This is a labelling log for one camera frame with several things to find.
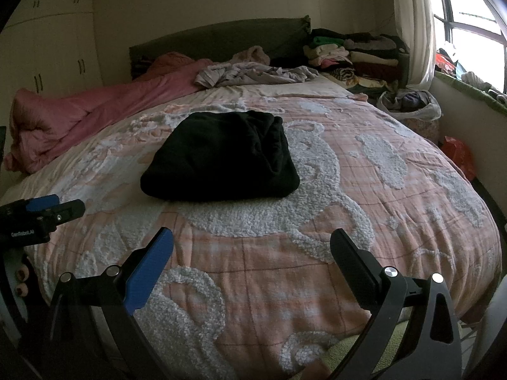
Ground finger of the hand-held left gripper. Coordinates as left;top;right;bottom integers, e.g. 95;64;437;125
51;199;86;223
25;194;60;213

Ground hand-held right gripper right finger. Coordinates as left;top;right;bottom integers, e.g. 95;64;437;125
330;227;465;380

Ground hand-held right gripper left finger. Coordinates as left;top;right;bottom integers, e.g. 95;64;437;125
40;226;178;380

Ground black sweater with orange cuffs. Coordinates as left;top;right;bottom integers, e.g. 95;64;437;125
140;111;300;202

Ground white plastic bag of clothes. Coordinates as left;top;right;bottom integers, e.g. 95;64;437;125
376;87;442;122

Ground pile of folded clothes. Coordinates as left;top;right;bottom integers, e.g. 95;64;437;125
303;28;411;90

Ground clothes on windowsill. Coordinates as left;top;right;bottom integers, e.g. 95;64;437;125
436;41;507;106

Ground person's left hand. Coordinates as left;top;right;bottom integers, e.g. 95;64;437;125
12;263;31;298

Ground pink patterned fleece blanket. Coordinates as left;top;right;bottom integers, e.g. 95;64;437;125
0;83;499;380

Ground pink duvet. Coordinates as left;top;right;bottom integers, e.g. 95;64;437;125
4;57;215;175

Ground red plastic bag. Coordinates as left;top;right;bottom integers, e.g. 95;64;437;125
440;135;478;183

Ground floral storage basket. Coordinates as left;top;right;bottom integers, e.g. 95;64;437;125
400;117;441;145

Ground white plastic object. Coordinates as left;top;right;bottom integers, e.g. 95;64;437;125
473;272;507;380

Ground cream wardrobe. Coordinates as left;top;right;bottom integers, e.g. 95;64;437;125
0;0;104;100

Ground salmon pink cloth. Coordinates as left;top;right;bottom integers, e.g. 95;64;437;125
147;51;199;78

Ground crumpled lilac cloth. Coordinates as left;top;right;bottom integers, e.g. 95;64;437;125
194;61;319;88

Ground fluffy pale pink garment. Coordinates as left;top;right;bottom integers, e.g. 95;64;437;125
232;45;272;66

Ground dark green headboard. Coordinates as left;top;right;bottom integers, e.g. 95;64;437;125
129;16;312;82

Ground white curtain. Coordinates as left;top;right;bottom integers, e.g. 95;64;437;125
388;0;437;92

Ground window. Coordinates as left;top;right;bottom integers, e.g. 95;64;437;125
433;0;507;100

